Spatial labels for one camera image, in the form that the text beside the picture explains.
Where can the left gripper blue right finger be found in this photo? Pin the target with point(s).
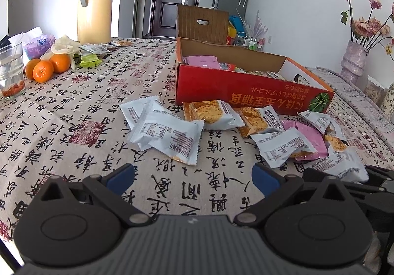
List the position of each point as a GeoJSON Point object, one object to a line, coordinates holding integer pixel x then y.
{"type": "Point", "coordinates": [265, 179]}

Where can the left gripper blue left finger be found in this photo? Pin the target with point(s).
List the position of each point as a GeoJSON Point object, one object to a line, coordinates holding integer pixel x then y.
{"type": "Point", "coordinates": [120, 180]}

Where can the white snack pack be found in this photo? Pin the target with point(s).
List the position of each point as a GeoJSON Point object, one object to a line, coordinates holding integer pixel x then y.
{"type": "Point", "coordinates": [161, 129]}
{"type": "Point", "coordinates": [133, 109]}

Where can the pink snack pack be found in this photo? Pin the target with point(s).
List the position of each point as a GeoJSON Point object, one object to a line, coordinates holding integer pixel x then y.
{"type": "Point", "coordinates": [313, 136]}

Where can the cracker pack with window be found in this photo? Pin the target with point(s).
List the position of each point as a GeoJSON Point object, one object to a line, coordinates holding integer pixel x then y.
{"type": "Point", "coordinates": [216, 114]}

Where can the clear jar with snacks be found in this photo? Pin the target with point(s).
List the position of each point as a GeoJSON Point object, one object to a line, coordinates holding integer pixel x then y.
{"type": "Point", "coordinates": [375, 91]}

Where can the calligraphy print tablecloth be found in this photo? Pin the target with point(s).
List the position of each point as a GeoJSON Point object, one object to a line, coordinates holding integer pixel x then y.
{"type": "Point", "coordinates": [73, 127]}

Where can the floral patterned vase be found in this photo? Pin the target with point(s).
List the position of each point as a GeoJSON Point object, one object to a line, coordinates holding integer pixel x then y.
{"type": "Point", "coordinates": [387, 105]}

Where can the red cardboard snack box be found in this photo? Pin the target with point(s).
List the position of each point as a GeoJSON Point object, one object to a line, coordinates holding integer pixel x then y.
{"type": "Point", "coordinates": [263, 80]}

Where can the grey patterned runner cloth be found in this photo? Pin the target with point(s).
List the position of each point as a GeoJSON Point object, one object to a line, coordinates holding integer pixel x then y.
{"type": "Point", "coordinates": [360, 103]}

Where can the orange mandarin back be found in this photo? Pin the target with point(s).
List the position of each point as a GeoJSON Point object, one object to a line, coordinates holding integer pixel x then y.
{"type": "Point", "coordinates": [60, 62]}

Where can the orange mandarin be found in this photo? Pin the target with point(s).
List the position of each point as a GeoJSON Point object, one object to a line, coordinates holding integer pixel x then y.
{"type": "Point", "coordinates": [60, 62]}
{"type": "Point", "coordinates": [43, 71]}

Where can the pink textured vase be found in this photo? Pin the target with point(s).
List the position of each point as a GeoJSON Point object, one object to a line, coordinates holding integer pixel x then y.
{"type": "Point", "coordinates": [353, 62]}

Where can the orange mandarin front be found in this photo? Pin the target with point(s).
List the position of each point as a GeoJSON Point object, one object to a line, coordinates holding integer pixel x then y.
{"type": "Point", "coordinates": [43, 71]}

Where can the white cloth flower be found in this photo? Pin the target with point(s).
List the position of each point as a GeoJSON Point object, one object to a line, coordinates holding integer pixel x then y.
{"type": "Point", "coordinates": [63, 45]}

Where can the glass cup with goji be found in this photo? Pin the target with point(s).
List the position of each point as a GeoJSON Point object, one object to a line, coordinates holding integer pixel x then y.
{"type": "Point", "coordinates": [12, 77]}

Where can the purple tissue pack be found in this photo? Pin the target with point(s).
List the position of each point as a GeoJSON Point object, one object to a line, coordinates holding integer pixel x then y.
{"type": "Point", "coordinates": [38, 46]}

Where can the yellow thermos jug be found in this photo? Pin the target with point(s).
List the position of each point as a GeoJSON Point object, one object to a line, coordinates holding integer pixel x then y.
{"type": "Point", "coordinates": [94, 21]}

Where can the brown wooden chair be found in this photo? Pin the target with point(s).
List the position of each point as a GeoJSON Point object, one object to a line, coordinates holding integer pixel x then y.
{"type": "Point", "coordinates": [202, 24]}

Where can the wire storage rack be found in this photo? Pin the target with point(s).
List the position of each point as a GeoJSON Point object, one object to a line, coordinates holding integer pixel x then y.
{"type": "Point", "coordinates": [249, 42]}

